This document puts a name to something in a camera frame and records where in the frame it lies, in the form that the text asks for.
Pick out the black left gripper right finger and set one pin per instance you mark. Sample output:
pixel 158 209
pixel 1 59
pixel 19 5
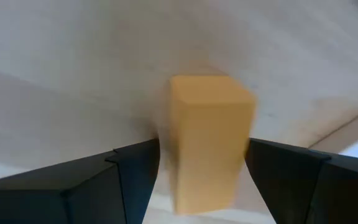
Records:
pixel 322 193

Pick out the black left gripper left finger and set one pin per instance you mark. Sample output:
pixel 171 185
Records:
pixel 57 196

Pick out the orange wooden block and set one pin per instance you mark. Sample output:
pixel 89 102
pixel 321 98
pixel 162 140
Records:
pixel 208 140

